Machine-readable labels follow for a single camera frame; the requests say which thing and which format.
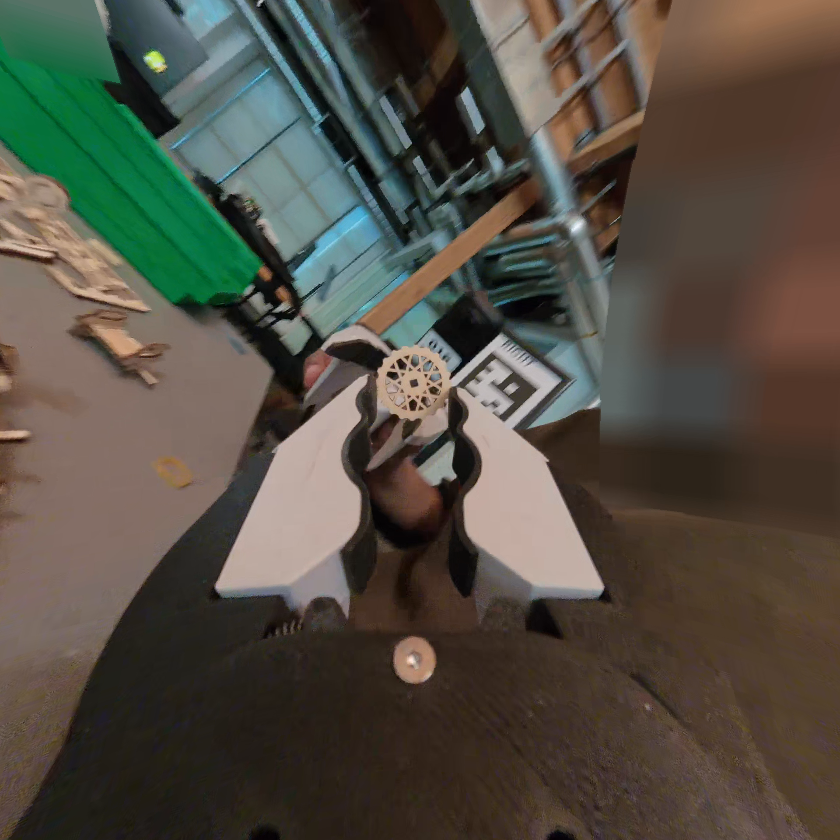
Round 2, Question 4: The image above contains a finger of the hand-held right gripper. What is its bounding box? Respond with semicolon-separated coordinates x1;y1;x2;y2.
307;327;396;413
366;408;454;472

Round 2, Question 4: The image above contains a tan rubber ring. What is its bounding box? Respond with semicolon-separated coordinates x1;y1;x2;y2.
151;456;195;490

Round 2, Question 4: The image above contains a wooden wheel piece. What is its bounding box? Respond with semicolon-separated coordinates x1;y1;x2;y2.
376;346;454;421

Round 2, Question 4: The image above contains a wooden grid piece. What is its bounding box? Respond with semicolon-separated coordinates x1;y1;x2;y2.
67;310;172;388

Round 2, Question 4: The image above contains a wooden post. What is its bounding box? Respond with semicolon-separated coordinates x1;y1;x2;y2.
356;176;547;337

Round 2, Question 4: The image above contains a black wall screen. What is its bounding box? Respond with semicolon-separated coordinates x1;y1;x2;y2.
107;0;211;80

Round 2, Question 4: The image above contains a person's right hand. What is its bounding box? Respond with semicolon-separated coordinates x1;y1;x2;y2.
364;456;450;549

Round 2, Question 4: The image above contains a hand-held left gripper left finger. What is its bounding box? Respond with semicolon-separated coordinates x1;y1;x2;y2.
215;375;378;619

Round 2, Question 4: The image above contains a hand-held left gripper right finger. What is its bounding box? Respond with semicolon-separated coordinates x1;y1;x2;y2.
448;387;605;623

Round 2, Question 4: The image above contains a silver ventilation duct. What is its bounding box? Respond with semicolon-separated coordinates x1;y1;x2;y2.
262;0;652;368

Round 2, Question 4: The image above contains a green plastic bin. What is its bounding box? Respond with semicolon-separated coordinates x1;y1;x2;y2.
0;39;265;311

